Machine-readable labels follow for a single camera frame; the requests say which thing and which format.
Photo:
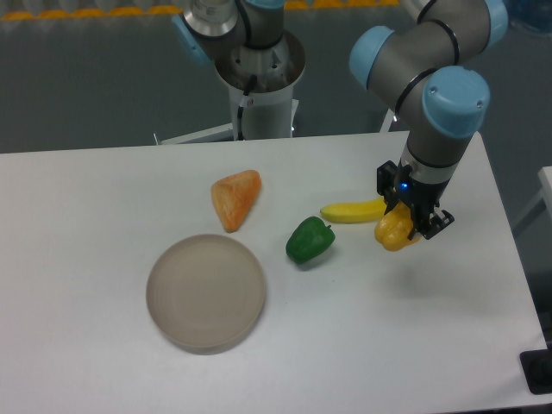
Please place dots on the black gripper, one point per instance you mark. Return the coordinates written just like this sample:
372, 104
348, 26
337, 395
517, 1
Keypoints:
419, 187

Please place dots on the yellow bell pepper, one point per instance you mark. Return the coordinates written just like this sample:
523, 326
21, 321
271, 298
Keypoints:
393, 229

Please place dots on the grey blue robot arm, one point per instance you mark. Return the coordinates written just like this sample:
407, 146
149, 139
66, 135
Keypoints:
419, 75

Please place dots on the green bell pepper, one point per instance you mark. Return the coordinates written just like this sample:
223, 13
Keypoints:
311, 238

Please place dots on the round beige plate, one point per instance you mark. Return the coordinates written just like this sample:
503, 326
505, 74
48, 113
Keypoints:
206, 293

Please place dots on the yellow banana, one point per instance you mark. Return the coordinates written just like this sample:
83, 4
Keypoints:
354, 212

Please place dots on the white furniture at right edge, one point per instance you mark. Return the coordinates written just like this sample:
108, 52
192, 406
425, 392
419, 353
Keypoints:
536, 206

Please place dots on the orange bread wedge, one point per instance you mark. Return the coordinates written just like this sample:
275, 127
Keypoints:
234, 196

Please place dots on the black device at table edge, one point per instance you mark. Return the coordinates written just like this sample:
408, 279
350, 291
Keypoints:
536, 365

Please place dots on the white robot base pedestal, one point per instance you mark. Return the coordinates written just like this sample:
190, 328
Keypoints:
260, 85

